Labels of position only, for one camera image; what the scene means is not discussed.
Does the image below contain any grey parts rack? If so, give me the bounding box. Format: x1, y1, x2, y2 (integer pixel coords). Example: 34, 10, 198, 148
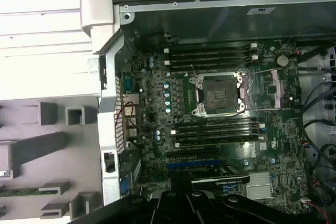
0, 95, 103, 224

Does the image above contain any silver finned heatsink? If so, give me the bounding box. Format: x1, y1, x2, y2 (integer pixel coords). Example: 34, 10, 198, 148
246, 171, 273, 200

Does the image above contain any blue expansion slot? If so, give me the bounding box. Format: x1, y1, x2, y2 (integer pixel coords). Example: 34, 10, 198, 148
167, 163, 222, 170

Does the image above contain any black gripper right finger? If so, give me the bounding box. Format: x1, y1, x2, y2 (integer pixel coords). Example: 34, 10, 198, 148
181, 170, 326, 224

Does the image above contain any green motherboard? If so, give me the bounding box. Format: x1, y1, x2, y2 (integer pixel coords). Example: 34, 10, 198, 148
119, 37, 310, 209

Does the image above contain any black and silver PC case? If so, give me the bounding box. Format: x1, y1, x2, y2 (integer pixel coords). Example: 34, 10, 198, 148
79, 0, 336, 224

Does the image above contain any green RAM stick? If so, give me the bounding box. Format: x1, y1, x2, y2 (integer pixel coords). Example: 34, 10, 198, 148
0, 187, 41, 196

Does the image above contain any CPU socket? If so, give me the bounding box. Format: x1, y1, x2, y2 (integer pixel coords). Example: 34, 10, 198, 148
190, 73, 246, 117

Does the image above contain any black expansion slot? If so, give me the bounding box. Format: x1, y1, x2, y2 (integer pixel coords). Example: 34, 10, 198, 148
167, 149, 221, 158

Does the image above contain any blue serial port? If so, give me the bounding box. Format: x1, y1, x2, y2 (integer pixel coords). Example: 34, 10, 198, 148
122, 75, 132, 94

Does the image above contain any black graphics card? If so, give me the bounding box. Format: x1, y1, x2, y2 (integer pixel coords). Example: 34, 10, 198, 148
190, 165, 250, 184

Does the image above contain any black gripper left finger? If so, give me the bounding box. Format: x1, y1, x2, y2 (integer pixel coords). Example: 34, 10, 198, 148
67, 170, 188, 224

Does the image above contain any metal socket cover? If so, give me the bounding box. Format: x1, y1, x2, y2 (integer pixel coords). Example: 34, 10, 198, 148
243, 68, 286, 109

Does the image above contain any white sticker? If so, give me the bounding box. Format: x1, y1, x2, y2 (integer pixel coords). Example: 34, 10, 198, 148
246, 6, 277, 15

